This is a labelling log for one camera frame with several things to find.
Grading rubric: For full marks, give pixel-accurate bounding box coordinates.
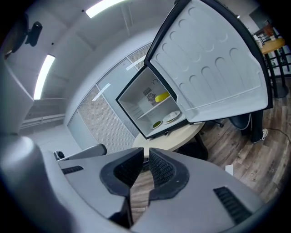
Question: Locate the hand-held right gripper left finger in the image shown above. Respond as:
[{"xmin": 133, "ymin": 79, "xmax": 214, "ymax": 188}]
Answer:
[{"xmin": 56, "ymin": 147, "xmax": 144, "ymax": 232}]

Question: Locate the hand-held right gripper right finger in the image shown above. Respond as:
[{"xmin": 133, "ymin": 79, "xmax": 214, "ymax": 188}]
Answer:
[{"xmin": 131, "ymin": 147, "xmax": 266, "ymax": 233}]

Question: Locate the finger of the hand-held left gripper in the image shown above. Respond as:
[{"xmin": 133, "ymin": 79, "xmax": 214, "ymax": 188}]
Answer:
[{"xmin": 58, "ymin": 143, "xmax": 107, "ymax": 161}]

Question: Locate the black mini fridge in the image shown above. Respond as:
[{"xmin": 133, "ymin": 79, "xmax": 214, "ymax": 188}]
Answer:
[{"xmin": 115, "ymin": 0, "xmax": 274, "ymax": 140}]

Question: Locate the round beige table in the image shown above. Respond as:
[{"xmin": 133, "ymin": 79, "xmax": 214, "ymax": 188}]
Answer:
[{"xmin": 132, "ymin": 122, "xmax": 209, "ymax": 161}]

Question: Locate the ceiling light panel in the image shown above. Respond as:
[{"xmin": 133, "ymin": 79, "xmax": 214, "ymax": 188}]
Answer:
[
  {"xmin": 33, "ymin": 54, "xmax": 56, "ymax": 100},
  {"xmin": 85, "ymin": 0, "xmax": 126, "ymax": 19}
]

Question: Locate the black office chair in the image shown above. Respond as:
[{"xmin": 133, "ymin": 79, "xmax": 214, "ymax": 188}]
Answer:
[{"xmin": 204, "ymin": 120, "xmax": 225, "ymax": 128}]

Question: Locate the yellow corn cob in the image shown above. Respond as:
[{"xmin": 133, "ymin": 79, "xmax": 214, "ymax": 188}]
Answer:
[{"xmin": 155, "ymin": 91, "xmax": 171, "ymax": 103}]

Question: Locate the black round chair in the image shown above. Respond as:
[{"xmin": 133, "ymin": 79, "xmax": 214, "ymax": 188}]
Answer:
[{"xmin": 228, "ymin": 113, "xmax": 252, "ymax": 131}]

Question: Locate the round wooden high table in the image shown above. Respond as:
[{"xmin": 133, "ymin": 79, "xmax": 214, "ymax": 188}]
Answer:
[{"xmin": 260, "ymin": 37, "xmax": 290, "ymax": 99}]

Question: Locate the white wire shelf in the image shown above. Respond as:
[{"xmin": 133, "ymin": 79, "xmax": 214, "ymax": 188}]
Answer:
[{"xmin": 136, "ymin": 95, "xmax": 172, "ymax": 121}]

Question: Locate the black floor cable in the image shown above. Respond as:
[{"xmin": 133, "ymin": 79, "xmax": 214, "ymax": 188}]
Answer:
[{"xmin": 267, "ymin": 127, "xmax": 291, "ymax": 137}]

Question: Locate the black head camera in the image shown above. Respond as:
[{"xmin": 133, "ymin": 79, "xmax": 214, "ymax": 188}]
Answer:
[{"xmin": 24, "ymin": 21, "xmax": 43, "ymax": 47}]

